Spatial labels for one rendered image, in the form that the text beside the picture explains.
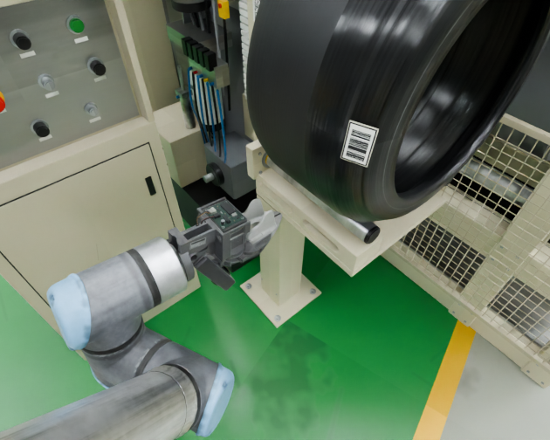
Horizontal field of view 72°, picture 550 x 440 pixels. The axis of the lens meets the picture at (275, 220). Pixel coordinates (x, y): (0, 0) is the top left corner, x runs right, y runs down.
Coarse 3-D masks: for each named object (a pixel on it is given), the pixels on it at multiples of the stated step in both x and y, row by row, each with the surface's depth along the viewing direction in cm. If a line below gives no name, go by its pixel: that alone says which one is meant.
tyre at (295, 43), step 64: (320, 0) 48; (384, 0) 43; (448, 0) 43; (512, 0) 74; (256, 64) 58; (320, 64) 49; (384, 64) 45; (448, 64) 90; (512, 64) 79; (256, 128) 68; (320, 128) 53; (384, 128) 50; (448, 128) 91; (320, 192) 64; (384, 192) 62
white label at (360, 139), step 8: (352, 120) 49; (352, 128) 50; (360, 128) 49; (368, 128) 49; (376, 128) 48; (352, 136) 50; (360, 136) 50; (368, 136) 49; (344, 144) 52; (352, 144) 51; (360, 144) 51; (368, 144) 50; (344, 152) 53; (352, 152) 52; (360, 152) 51; (368, 152) 51; (352, 160) 53; (360, 160) 52; (368, 160) 52
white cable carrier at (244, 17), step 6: (246, 0) 85; (240, 6) 88; (246, 6) 86; (240, 12) 89; (246, 12) 87; (240, 18) 90; (246, 18) 89; (240, 24) 91; (246, 24) 90; (246, 30) 90; (246, 36) 92; (246, 42) 93; (246, 48) 94; (246, 54) 95; (246, 60) 97; (246, 66) 98; (246, 96) 105
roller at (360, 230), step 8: (272, 168) 96; (288, 176) 91; (296, 184) 90; (304, 192) 89; (312, 200) 88; (328, 208) 84; (336, 216) 83; (344, 224) 82; (352, 224) 80; (360, 224) 80; (368, 224) 79; (352, 232) 82; (360, 232) 79; (368, 232) 78; (376, 232) 79; (368, 240) 79
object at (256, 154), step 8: (248, 144) 93; (256, 144) 93; (248, 152) 93; (256, 152) 93; (264, 152) 95; (248, 160) 95; (256, 160) 94; (264, 160) 96; (248, 168) 98; (256, 168) 96; (264, 168) 99; (256, 176) 98
